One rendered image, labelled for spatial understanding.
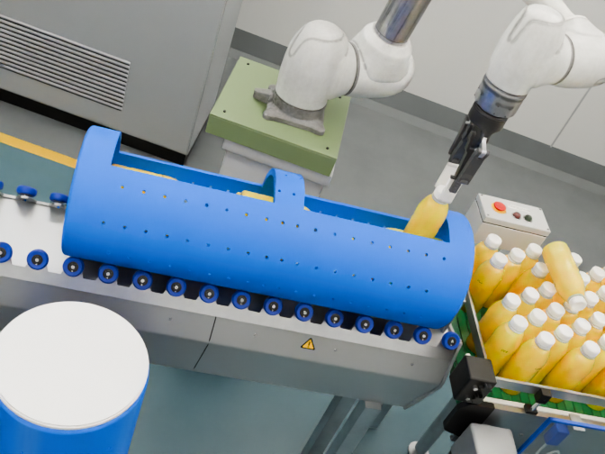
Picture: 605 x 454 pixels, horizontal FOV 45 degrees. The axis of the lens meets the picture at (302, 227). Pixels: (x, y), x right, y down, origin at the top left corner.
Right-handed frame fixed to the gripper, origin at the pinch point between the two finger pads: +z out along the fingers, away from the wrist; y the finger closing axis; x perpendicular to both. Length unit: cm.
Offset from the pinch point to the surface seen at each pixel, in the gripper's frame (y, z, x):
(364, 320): 10.7, 36.2, -6.8
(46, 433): 54, 32, -69
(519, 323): 13.1, 24.5, 27.4
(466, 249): 6.5, 11.5, 8.6
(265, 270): 14.6, 22.9, -34.6
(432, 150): -223, 133, 94
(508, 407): 22, 44, 33
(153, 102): -155, 102, -68
